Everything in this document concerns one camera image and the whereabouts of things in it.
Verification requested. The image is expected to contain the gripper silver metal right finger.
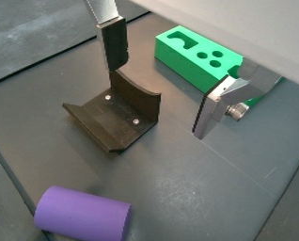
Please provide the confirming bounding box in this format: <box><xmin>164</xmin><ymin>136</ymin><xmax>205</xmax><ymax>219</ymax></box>
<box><xmin>192</xmin><ymin>59</ymin><xmax>281</xmax><ymax>139</ymax></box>

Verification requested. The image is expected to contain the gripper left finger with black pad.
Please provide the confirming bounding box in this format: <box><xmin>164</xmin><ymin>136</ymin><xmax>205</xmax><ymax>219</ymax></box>
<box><xmin>82</xmin><ymin>0</ymin><xmax>129</xmax><ymax>72</ymax></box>

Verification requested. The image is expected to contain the purple cylinder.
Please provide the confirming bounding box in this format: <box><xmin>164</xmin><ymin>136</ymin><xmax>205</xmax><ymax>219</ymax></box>
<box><xmin>33</xmin><ymin>186</ymin><xmax>130</xmax><ymax>241</ymax></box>

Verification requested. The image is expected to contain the green foam shape board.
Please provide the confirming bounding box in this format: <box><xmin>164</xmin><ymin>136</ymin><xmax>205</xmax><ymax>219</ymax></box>
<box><xmin>154</xmin><ymin>25</ymin><xmax>242</xmax><ymax>93</ymax></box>

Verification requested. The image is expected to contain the black curved cradle holder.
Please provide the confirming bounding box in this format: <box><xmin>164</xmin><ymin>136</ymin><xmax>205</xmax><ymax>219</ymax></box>
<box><xmin>62</xmin><ymin>71</ymin><xmax>160</xmax><ymax>153</ymax></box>

